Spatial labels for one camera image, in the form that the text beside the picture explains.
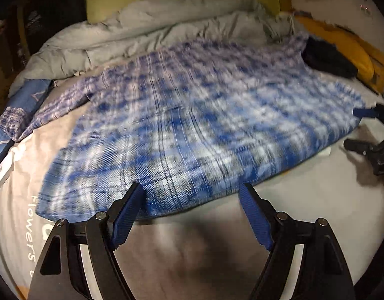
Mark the yellow pillow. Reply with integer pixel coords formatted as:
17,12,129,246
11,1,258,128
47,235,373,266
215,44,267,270
293,12,375,83

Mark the blue pillow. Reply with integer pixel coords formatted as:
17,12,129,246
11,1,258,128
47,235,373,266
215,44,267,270
0,78,53,174

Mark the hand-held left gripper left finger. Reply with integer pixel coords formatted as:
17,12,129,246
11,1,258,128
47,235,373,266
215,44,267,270
31,182,145,300

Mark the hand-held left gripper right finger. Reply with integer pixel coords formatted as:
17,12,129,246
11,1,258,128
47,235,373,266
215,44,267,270
238,182,356,300

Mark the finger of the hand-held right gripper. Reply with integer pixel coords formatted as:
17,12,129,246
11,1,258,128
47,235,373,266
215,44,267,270
343,138,377,157
353,104,384,120

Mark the blue plaid flannel shirt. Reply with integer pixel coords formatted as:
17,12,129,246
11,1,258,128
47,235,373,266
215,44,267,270
0,33,367,222

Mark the black folded puffer jacket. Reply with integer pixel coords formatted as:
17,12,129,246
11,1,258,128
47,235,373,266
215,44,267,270
301,36,358,80

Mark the grey crumpled duvet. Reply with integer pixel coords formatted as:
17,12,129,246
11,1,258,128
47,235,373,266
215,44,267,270
7,0,305,97

